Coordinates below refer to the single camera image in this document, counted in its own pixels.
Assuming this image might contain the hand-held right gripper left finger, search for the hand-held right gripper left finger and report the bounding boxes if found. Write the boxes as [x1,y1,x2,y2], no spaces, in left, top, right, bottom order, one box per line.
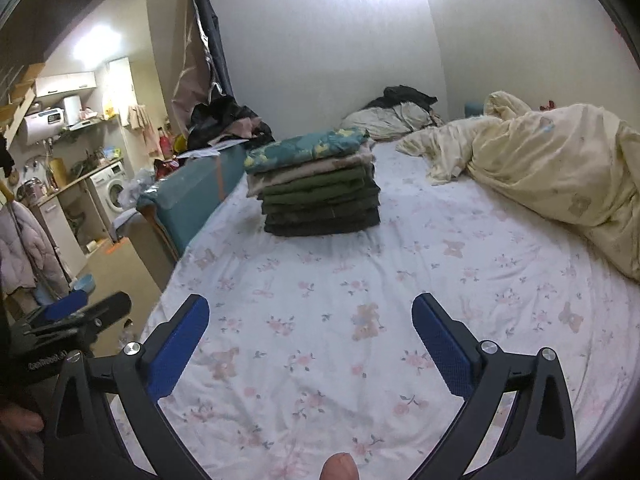
[42,294,211,480]

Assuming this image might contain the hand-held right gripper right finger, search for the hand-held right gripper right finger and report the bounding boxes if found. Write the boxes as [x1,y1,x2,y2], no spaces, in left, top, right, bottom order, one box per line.
[410,292,581,480]

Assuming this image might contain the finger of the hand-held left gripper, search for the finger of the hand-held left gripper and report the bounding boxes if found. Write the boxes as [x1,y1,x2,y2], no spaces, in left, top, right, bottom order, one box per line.
[27,291,133,342]
[35,289,91,323]

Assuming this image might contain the green floral shorts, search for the green floral shorts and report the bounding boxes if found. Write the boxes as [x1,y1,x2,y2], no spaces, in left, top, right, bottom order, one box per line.
[243,127,372,175]

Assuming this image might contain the stack of folded green pants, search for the stack of folded green pants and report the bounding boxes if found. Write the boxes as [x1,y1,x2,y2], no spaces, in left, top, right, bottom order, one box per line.
[257,165,384,237]

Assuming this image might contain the person's left hand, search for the person's left hand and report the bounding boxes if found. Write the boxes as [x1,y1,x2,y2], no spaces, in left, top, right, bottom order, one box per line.
[0,404,47,434]

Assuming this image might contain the person's right hand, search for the person's right hand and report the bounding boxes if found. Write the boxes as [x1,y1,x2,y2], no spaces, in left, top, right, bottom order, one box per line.
[320,452,360,480]

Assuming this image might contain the grey box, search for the grey box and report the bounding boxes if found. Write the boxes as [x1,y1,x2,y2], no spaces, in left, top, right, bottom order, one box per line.
[112,209,177,292]

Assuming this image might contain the pink puffer jacket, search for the pink puffer jacket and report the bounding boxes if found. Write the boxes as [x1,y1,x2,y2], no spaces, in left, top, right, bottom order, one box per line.
[0,200,69,302]

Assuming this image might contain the white base cabinet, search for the white base cabinet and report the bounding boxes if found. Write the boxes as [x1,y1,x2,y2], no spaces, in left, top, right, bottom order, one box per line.
[35,195,89,277]

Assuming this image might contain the white washing machine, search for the white washing machine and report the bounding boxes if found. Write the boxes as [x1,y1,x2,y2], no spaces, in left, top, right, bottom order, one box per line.
[85,160,129,227]

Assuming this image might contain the clear plastic bags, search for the clear plastic bags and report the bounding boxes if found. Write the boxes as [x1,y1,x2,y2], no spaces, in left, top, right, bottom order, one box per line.
[120,169,157,212]

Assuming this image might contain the metal pot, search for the metal pot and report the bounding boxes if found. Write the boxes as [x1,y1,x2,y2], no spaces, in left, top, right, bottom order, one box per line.
[15,177,49,204]

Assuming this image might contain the wooden cutting board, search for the wooden cutting board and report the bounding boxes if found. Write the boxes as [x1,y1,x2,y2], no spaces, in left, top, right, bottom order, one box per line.
[49,157,69,191]

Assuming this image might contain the teal bed footboard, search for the teal bed footboard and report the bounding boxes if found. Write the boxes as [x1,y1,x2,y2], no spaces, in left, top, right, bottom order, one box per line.
[136,142,252,262]

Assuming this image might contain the pink hanging towel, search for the pink hanging towel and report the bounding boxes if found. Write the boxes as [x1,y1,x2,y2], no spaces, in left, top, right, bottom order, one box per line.
[127,105,162,159]

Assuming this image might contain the white water heater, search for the white water heater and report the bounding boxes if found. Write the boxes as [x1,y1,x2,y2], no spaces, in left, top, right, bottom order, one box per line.
[22,107,69,142]

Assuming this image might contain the beige bear-print folded cloth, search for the beige bear-print folded cloth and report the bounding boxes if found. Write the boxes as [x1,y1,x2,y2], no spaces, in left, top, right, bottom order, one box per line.
[245,152,377,199]

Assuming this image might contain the cream quilt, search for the cream quilt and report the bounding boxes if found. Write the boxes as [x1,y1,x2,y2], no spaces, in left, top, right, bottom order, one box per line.
[395,91,640,282]

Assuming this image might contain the pile of dark clothes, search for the pile of dark clothes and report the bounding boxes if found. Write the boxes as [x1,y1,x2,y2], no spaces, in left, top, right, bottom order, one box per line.
[187,97,277,152]

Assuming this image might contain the pale pillow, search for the pale pillow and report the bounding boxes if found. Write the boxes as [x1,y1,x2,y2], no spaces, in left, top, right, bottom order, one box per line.
[340,104,442,142]

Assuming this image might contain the white wall cabinet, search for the white wall cabinet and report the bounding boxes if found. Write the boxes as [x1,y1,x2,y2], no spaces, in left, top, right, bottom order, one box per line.
[35,71,97,99]

